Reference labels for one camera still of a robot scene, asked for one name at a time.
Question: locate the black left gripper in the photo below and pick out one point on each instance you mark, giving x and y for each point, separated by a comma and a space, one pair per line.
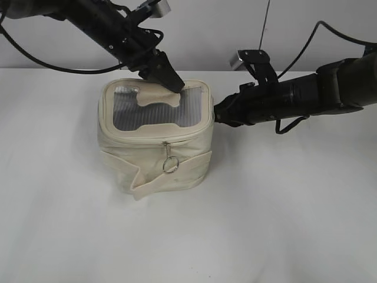
136, 49

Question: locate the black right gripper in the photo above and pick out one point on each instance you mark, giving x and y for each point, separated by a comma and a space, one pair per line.
238, 109

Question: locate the cream canvas zipper bag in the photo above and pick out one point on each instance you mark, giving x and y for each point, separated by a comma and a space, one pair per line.
135, 118

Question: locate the silver ring zipper pull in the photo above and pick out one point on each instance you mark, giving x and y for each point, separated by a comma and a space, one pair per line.
171, 162

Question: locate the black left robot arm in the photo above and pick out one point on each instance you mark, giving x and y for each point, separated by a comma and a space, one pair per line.
82, 14

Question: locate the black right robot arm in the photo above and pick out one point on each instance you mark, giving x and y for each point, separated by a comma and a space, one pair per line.
341, 87

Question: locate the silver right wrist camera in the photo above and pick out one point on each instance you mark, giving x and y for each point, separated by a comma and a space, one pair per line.
242, 58

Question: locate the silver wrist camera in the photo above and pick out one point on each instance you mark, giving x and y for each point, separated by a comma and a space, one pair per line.
242, 58
156, 8

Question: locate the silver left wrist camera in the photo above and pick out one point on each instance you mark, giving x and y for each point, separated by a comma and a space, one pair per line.
156, 8

